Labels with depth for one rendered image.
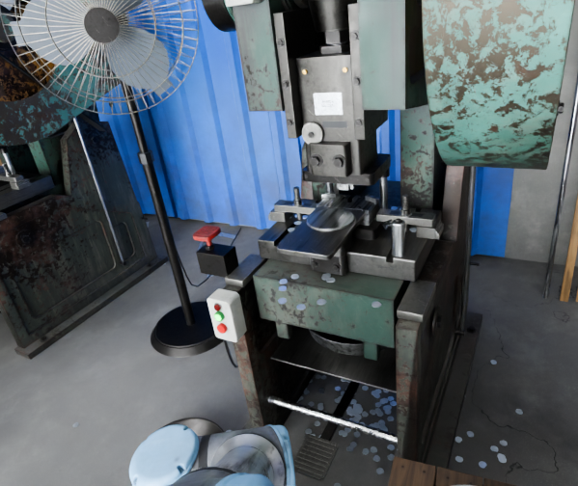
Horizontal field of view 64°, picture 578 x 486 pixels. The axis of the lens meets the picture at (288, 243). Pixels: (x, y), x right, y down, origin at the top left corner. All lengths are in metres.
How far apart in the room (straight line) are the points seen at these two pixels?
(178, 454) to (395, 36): 0.86
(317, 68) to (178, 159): 2.13
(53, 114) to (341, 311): 1.47
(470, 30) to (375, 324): 0.71
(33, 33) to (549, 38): 1.45
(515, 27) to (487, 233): 1.87
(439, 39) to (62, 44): 1.26
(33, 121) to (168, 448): 1.56
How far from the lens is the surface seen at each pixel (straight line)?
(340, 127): 1.14
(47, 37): 1.73
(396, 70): 1.03
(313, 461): 1.41
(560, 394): 1.89
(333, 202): 1.29
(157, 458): 0.84
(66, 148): 2.45
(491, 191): 2.42
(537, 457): 1.69
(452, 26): 0.72
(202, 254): 1.30
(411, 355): 1.12
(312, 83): 1.15
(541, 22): 0.71
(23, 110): 2.10
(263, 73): 1.15
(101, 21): 1.63
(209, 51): 2.79
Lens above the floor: 1.29
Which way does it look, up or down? 28 degrees down
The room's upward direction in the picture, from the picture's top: 8 degrees counter-clockwise
